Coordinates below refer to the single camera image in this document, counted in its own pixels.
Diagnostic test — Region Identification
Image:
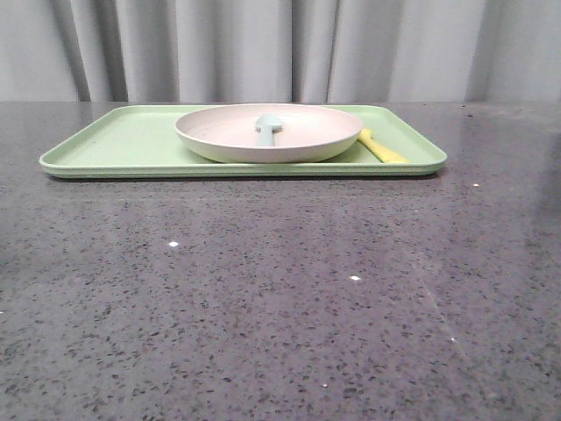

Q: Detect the green rectangular tray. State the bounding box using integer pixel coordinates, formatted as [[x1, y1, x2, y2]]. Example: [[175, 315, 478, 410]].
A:
[[39, 104, 447, 179]]

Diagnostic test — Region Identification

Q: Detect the light blue plastic spoon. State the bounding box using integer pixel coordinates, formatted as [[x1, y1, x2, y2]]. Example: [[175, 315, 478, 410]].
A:
[[255, 114, 282, 147]]

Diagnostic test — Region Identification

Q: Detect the pink round plate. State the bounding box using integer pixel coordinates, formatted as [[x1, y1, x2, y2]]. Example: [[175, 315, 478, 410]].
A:
[[175, 103, 363, 163]]

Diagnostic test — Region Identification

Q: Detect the yellow plastic fork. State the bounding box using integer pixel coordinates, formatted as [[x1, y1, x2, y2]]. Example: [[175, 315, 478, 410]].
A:
[[358, 128, 409, 164]]

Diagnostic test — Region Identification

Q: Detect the grey curtain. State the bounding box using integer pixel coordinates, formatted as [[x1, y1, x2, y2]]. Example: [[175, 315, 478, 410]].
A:
[[1, 1, 560, 103]]

